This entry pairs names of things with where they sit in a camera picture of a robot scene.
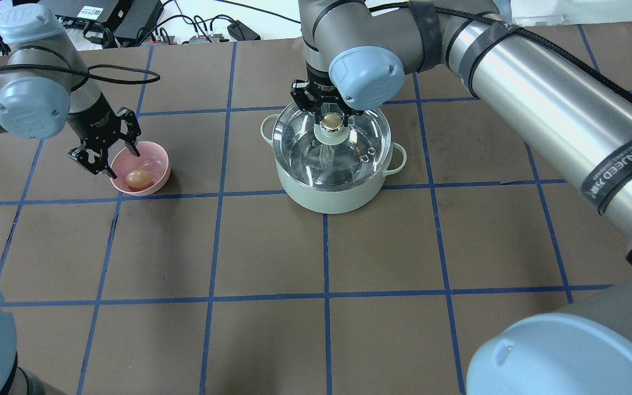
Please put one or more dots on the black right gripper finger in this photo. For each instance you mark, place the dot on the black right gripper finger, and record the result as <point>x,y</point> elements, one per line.
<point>307,98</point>
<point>348,113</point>

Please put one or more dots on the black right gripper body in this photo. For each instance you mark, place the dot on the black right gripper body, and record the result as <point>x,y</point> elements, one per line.
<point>316,88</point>

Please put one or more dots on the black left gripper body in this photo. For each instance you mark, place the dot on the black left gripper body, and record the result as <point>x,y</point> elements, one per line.
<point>94,123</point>

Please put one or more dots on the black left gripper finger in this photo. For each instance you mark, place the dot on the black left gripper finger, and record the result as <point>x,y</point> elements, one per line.
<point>132,132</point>
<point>95,161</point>

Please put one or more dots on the brown egg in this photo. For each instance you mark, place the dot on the brown egg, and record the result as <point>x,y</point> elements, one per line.
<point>139,179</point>

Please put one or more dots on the glass pot lid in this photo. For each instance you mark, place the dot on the glass pot lid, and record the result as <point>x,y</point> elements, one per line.
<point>325,155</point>

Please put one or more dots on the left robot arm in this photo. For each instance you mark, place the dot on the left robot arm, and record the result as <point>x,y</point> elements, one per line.
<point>46,85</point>

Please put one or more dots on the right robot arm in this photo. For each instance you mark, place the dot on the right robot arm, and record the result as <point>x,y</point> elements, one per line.
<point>573,116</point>

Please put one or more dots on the mint green cooking pot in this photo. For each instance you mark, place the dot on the mint green cooking pot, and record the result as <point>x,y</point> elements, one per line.
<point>339,201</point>

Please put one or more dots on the pink bowl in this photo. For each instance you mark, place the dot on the pink bowl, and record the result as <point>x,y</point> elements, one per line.
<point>153,161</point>

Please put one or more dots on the black power adapter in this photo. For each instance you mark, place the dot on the black power adapter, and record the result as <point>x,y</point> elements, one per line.
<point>241,32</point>

